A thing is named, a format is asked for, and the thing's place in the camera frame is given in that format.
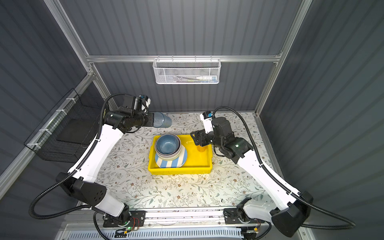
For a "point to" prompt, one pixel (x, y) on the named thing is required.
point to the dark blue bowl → (167, 144)
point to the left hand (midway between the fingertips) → (151, 117)
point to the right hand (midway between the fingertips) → (198, 133)
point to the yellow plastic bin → (196, 162)
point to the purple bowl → (165, 155)
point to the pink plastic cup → (201, 149)
